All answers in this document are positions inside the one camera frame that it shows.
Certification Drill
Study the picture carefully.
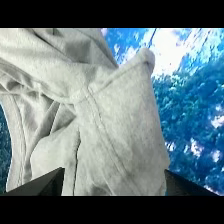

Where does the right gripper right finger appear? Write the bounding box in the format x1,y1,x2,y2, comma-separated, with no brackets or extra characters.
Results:
164,168,218,197

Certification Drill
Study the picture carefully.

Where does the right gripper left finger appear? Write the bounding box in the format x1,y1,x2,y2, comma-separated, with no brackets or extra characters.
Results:
2,166,66,197

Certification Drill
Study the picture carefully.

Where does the grey T-shirt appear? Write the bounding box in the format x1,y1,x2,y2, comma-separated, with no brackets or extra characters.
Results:
0,28,171,197

